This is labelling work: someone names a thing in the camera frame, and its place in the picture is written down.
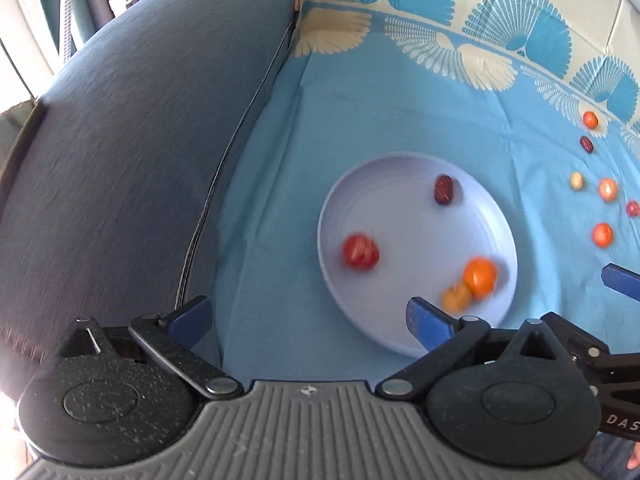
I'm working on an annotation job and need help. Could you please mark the blue fan-pattern tablecloth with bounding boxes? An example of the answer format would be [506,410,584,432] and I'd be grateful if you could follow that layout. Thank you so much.
[196,0,639,382]

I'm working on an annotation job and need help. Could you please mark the lavender round plate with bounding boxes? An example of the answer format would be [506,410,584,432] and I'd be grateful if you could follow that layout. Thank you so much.
[317,153,518,358]

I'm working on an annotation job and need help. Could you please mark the orange front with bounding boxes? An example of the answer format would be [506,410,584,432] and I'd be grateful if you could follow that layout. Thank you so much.
[462,257,499,299]

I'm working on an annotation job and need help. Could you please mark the blue fabric sofa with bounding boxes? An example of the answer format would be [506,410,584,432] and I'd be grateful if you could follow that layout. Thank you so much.
[1,0,295,399]

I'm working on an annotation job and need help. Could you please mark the bare tangerine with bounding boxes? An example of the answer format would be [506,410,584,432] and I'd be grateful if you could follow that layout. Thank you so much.
[591,222,614,248]

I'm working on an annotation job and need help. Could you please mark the beige longan front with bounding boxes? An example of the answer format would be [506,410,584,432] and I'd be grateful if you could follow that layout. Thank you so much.
[440,283,473,314]

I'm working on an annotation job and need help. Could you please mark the garment steamer stand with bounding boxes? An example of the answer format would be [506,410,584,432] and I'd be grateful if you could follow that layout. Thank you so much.
[54,0,134,64]

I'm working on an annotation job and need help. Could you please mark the person's right hand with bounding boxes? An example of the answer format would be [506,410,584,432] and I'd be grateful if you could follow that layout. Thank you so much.
[581,431,640,474]

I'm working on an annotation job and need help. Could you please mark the small orange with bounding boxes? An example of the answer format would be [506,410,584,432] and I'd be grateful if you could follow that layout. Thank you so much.
[582,110,599,130]

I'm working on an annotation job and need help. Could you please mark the beige longan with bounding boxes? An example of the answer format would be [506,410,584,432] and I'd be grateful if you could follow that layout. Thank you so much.
[440,283,473,314]
[570,171,585,191]

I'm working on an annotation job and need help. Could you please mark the black phone on armrest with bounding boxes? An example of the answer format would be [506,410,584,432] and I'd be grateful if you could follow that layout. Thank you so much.
[1,99,48,211]

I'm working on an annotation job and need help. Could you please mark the red candy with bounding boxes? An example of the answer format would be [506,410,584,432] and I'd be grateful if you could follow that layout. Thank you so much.
[342,233,381,271]
[626,200,640,218]

